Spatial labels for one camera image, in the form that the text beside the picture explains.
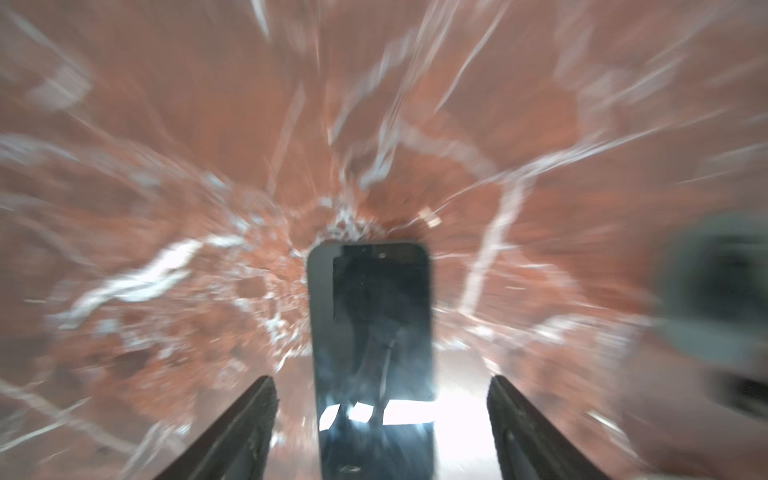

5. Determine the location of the black phone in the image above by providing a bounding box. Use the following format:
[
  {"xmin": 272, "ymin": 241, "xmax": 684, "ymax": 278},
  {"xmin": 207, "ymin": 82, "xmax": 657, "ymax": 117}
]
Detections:
[{"xmin": 307, "ymin": 242, "xmax": 436, "ymax": 479}]

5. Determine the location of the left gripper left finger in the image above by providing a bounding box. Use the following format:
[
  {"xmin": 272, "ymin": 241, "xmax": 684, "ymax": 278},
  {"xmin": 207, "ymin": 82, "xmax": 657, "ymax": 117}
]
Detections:
[{"xmin": 155, "ymin": 376, "xmax": 278, "ymax": 480}]

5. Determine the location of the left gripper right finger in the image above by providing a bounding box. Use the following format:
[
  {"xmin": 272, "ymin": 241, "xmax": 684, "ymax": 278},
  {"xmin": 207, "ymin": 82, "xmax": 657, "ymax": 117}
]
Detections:
[{"xmin": 487, "ymin": 375, "xmax": 607, "ymax": 480}]

